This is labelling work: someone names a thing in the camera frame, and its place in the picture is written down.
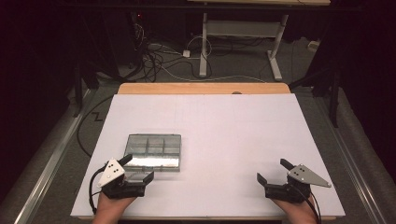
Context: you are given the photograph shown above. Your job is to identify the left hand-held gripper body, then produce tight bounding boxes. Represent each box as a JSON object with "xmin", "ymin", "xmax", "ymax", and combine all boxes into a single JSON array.
[{"xmin": 96, "ymin": 157, "xmax": 147, "ymax": 200}]

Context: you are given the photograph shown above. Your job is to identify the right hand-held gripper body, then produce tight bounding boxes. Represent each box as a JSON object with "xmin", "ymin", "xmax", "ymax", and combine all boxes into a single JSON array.
[{"xmin": 264, "ymin": 163, "xmax": 332, "ymax": 204}]

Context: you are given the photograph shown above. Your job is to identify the clear plastic compartment box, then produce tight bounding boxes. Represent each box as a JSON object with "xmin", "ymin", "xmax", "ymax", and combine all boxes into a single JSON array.
[{"xmin": 122, "ymin": 133, "xmax": 182, "ymax": 182}]

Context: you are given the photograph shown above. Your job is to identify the person's left hand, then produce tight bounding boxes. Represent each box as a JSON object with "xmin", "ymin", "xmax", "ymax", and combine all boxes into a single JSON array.
[{"xmin": 92, "ymin": 191, "xmax": 138, "ymax": 224}]

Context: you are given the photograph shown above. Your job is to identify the white table mat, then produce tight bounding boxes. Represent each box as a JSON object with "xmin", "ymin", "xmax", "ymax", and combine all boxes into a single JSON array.
[{"xmin": 70, "ymin": 93, "xmax": 347, "ymax": 217}]

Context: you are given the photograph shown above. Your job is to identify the black metal stand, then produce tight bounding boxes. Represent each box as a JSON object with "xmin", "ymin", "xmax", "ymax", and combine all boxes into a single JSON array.
[
  {"xmin": 72, "ymin": 60, "xmax": 85, "ymax": 119},
  {"xmin": 289, "ymin": 66, "xmax": 342, "ymax": 129}
]

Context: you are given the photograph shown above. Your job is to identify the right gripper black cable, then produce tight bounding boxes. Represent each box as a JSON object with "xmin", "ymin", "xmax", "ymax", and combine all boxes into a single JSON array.
[{"xmin": 292, "ymin": 183, "xmax": 323, "ymax": 224}]

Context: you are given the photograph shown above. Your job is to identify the thin black floor cable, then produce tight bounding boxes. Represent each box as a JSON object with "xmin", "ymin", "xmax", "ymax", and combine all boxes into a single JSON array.
[{"xmin": 76, "ymin": 94, "xmax": 115, "ymax": 159}]

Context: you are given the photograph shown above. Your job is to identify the aluminium floor rail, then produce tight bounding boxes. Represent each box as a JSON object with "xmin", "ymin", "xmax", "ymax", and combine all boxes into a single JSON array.
[
  {"xmin": 13, "ymin": 89, "xmax": 96, "ymax": 224},
  {"xmin": 313, "ymin": 92, "xmax": 389, "ymax": 224}
]

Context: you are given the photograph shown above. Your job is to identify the tangle of black floor cables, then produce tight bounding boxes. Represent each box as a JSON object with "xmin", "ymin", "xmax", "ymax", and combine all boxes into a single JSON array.
[{"xmin": 129, "ymin": 12, "xmax": 216, "ymax": 84}]

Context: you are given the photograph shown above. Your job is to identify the long white floor cable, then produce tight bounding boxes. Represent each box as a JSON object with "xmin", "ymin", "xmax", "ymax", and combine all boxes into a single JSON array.
[{"xmin": 160, "ymin": 63, "xmax": 266, "ymax": 84}]

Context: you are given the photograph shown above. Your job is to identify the white metal frame desk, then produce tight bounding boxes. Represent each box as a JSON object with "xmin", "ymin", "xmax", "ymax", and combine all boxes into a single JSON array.
[{"xmin": 186, "ymin": 0, "xmax": 332, "ymax": 82}]

